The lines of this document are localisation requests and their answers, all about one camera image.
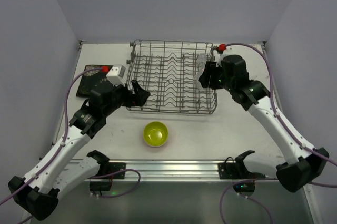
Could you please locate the grey wire dish rack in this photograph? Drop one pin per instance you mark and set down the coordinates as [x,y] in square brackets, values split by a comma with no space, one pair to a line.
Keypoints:
[166,70]

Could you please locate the orange bowl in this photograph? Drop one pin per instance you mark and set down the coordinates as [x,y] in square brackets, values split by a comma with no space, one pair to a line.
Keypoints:
[155,141]

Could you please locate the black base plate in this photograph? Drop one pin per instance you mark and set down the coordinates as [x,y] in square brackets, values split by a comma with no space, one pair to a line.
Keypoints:
[114,167]
[227,169]

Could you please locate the black floral square plate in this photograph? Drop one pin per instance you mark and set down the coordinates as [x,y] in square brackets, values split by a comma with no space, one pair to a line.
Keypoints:
[90,79]

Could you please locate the clear glass cup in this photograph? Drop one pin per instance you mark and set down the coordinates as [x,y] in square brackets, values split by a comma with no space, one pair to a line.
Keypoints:
[196,77]
[201,60]

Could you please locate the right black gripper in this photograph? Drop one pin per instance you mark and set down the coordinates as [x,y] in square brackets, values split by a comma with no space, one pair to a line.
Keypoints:
[210,75]

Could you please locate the aluminium mounting rail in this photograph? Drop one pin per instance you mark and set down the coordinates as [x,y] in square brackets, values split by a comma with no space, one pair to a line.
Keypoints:
[171,170]

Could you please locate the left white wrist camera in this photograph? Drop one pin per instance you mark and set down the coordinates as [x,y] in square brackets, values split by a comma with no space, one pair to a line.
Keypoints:
[116,74]

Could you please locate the yellow-green bowl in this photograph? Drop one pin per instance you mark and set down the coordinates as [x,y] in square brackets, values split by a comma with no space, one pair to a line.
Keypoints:
[155,128]

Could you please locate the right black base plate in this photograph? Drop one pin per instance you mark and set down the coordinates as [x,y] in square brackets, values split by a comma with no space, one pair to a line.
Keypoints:
[227,169]

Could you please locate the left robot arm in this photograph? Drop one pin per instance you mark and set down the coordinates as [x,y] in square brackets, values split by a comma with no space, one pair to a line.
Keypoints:
[40,190]

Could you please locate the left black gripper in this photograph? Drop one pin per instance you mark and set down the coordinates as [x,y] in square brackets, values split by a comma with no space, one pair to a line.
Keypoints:
[130,95]

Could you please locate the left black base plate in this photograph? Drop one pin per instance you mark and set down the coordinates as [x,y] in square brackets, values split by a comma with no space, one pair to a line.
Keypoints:
[114,167]

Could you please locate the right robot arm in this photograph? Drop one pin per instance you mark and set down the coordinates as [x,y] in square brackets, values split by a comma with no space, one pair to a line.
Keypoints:
[302,162]

